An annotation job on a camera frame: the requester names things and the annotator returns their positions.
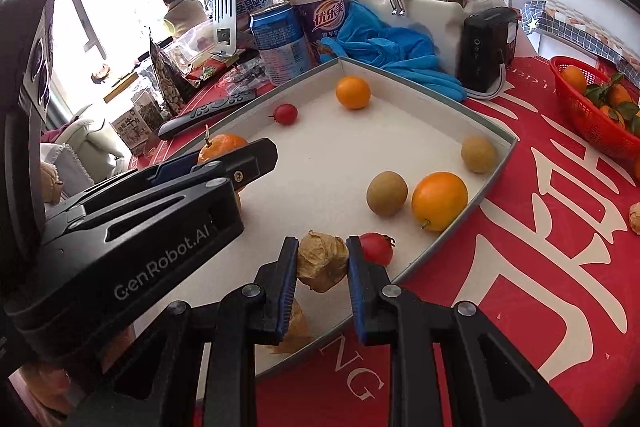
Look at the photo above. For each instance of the brown round fruit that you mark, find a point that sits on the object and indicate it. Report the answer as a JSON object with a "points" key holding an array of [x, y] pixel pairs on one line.
{"points": [[386, 193], [479, 154]]}

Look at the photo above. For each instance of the blue rubber gloves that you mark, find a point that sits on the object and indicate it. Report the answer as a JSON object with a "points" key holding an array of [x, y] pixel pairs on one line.
{"points": [[395, 47]]}

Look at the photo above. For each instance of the tan dried fruit husk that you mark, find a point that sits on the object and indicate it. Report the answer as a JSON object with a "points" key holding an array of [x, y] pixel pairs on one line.
{"points": [[298, 324], [635, 218], [322, 261]]}

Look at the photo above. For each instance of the clear bag of nuts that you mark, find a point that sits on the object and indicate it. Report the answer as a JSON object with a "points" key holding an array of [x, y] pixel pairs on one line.
{"points": [[170, 79]]}

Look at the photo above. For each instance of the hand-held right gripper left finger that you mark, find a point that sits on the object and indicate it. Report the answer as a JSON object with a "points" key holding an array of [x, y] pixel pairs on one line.
{"points": [[287, 292]]}

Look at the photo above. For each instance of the white armchair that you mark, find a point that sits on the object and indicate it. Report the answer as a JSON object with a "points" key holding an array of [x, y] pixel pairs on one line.
{"points": [[92, 137]]}

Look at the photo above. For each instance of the red plastic basket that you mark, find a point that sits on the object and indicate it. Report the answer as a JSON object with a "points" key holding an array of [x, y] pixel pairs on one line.
{"points": [[595, 127]]}

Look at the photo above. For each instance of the red printed table mat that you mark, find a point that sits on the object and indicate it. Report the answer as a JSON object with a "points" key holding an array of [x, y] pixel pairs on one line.
{"points": [[525, 257]]}

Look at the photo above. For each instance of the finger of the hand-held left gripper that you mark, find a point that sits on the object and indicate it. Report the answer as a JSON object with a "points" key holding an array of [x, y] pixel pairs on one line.
{"points": [[250, 157], [172, 169]]}

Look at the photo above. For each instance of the grey tray box white inside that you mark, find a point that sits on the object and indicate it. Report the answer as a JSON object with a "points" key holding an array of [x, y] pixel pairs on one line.
{"points": [[325, 157]]}

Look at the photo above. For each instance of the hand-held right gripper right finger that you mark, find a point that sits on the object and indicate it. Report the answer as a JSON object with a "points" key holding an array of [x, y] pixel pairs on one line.
{"points": [[356, 292]]}

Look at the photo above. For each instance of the red cherry tomato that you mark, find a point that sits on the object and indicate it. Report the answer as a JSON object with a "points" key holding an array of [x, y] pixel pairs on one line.
{"points": [[377, 248], [285, 114]]}

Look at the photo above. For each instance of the black remote control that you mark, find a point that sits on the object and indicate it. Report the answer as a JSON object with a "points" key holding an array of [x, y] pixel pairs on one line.
{"points": [[210, 112]]}

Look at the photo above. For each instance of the black radio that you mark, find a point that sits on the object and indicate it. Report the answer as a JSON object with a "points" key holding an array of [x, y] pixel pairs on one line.
{"points": [[482, 52]]}

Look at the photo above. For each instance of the purple milk tea cup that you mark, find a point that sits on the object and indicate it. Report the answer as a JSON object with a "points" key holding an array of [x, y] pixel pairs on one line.
{"points": [[320, 17]]}

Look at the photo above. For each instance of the orange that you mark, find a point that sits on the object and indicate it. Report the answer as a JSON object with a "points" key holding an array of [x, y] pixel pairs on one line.
{"points": [[612, 116], [222, 146], [353, 92], [619, 96], [439, 201], [574, 79]]}

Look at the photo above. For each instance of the blue drink can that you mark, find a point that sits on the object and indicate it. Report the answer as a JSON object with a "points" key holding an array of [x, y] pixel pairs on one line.
{"points": [[280, 44]]}

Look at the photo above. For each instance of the printed snack box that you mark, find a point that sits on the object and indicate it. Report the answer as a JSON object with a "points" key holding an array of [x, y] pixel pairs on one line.
{"points": [[137, 122]]}

